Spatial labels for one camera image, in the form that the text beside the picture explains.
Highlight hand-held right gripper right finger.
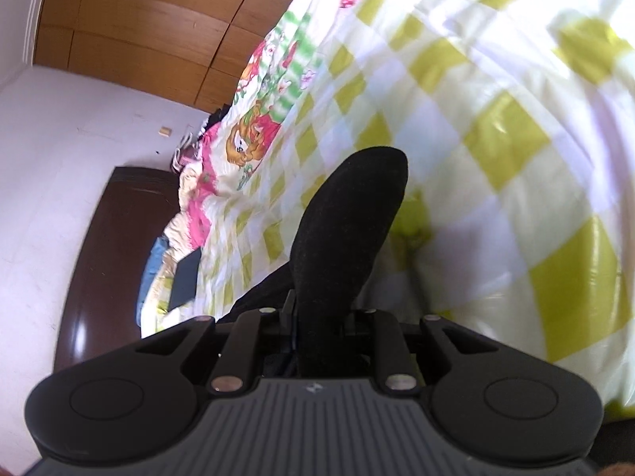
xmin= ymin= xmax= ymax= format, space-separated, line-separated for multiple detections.
xmin=346 ymin=310 xmax=503 ymax=396

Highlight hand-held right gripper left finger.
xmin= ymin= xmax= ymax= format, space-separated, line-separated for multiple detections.
xmin=136 ymin=290 xmax=299 ymax=396

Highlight black pants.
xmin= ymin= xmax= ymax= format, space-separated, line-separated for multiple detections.
xmin=218 ymin=146 xmax=410 ymax=384

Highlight dark blue notebook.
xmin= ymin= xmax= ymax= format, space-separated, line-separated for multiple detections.
xmin=167 ymin=248 xmax=203 ymax=311

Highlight light blue cloth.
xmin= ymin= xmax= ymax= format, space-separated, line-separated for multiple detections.
xmin=136 ymin=237 xmax=170 ymax=328

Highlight dark brown headboard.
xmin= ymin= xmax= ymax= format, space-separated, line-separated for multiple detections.
xmin=52 ymin=166 xmax=180 ymax=372

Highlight white striped bag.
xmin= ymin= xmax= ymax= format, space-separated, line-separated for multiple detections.
xmin=171 ymin=134 xmax=205 ymax=173

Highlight dark clothes pile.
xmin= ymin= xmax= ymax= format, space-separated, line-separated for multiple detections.
xmin=201 ymin=102 xmax=235 ymax=132

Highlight printed checkered blanket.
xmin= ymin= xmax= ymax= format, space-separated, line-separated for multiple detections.
xmin=136 ymin=0 xmax=635 ymax=415

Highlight wooden wardrobe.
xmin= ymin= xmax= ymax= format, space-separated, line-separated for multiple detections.
xmin=31 ymin=0 xmax=318 ymax=115

